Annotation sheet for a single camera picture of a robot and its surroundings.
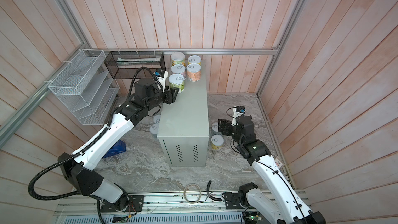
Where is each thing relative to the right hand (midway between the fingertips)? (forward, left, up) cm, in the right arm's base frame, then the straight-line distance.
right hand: (224, 120), depth 76 cm
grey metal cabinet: (-13, +19, +12) cm, 26 cm away
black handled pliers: (-30, +8, -24) cm, 39 cm away
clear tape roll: (-31, +19, -22) cm, 43 cm away
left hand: (+8, +25, +12) cm, 29 cm away
